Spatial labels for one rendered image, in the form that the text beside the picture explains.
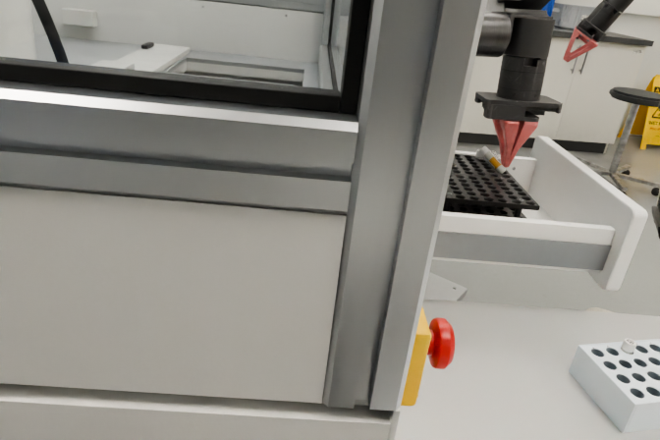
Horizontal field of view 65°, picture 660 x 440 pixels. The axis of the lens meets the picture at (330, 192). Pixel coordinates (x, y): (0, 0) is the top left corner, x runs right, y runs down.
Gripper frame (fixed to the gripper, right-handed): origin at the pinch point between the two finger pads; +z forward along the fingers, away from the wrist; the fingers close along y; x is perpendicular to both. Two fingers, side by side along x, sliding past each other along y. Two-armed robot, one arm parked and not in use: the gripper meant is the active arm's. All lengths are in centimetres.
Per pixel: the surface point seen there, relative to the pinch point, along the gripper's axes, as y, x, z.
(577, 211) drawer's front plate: 8.8, -5.9, 4.9
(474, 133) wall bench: 82, 314, 68
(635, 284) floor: 113, 131, 90
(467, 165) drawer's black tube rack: -5.2, 0.9, 1.3
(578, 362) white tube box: 3.1, -25.2, 15.1
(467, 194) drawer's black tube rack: -7.6, -10.5, 1.8
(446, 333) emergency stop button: -15.3, -37.6, 3.6
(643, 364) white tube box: 9.4, -26.0, 14.2
